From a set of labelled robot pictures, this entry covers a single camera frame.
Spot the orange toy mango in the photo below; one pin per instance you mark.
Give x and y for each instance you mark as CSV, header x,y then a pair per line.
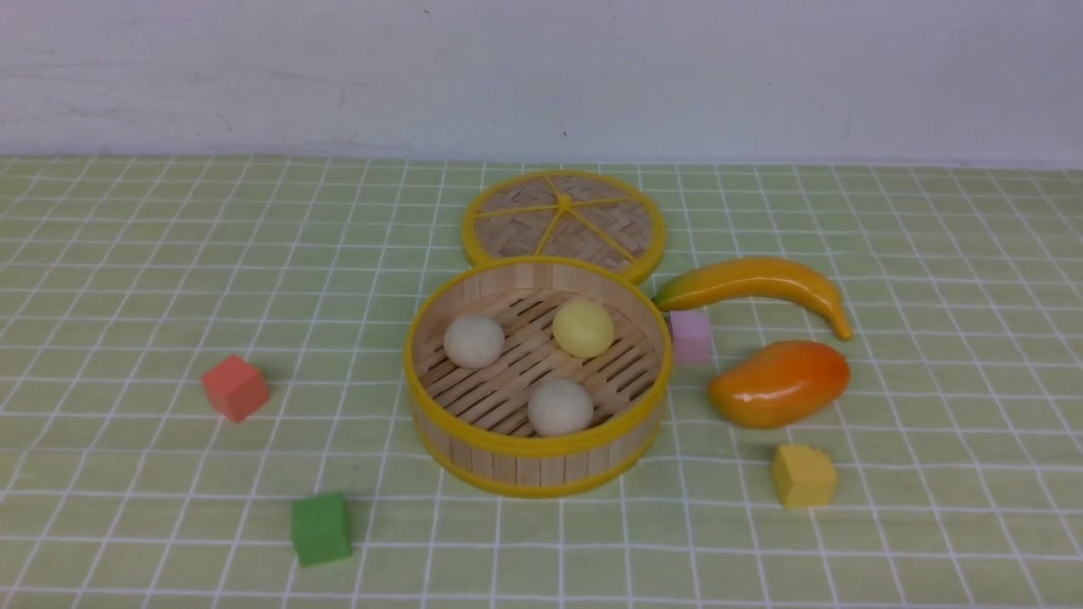
x,y
780,384

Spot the white bun front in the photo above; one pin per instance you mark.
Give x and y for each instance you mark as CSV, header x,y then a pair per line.
x,y
560,407

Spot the bamboo steamer tray yellow rim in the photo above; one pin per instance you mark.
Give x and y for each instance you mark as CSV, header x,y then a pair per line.
x,y
474,422

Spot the green foam cube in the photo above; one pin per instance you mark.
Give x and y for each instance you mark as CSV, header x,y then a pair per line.
x,y
320,529

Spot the yellow round bun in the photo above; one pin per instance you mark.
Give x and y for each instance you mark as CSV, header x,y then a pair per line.
x,y
583,329

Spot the pink foam cube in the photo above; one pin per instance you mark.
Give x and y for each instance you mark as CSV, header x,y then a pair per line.
x,y
693,343

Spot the yellow foam cube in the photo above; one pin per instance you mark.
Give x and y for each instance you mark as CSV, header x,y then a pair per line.
x,y
803,476

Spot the white bun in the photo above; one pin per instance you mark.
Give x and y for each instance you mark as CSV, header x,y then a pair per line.
x,y
560,407
473,341

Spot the woven bamboo steamer lid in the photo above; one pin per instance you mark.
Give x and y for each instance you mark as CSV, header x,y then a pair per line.
x,y
567,213

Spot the green checkered tablecloth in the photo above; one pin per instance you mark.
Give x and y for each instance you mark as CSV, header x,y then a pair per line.
x,y
957,447

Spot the yellow green toy banana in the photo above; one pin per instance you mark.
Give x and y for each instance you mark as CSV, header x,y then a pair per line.
x,y
769,277

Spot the red foam cube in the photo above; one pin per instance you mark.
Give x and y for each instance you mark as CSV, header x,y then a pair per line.
x,y
235,388

